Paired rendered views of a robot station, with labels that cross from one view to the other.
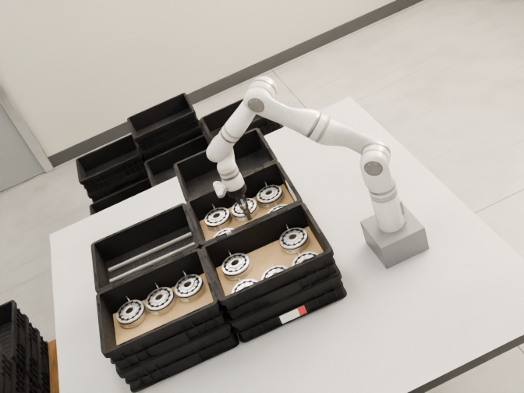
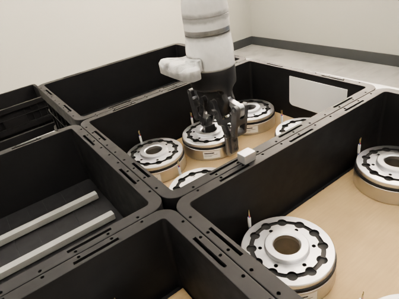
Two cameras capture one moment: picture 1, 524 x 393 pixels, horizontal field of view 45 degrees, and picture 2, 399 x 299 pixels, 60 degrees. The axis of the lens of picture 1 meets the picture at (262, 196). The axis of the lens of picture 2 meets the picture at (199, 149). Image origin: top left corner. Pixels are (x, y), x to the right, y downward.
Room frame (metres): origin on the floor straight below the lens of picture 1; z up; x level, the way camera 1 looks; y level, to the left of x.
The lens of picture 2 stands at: (1.50, 0.37, 1.16)
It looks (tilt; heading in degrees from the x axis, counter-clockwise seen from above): 30 degrees down; 332
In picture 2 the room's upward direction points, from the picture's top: 9 degrees counter-clockwise
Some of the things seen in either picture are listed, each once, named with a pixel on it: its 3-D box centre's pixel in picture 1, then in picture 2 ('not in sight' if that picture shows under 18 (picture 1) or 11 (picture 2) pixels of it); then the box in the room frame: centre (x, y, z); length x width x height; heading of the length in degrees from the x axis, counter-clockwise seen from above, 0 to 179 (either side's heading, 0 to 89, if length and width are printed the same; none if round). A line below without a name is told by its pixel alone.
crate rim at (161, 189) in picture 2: (242, 203); (224, 111); (1.93, 0.08, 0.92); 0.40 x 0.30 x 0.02; 93
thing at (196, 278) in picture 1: (188, 285); not in sight; (1.68, 0.35, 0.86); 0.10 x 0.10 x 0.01
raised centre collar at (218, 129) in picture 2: not in sight; (209, 130); (1.98, 0.08, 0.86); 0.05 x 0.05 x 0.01
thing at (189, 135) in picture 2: (243, 207); (209, 132); (1.98, 0.08, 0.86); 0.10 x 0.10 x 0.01
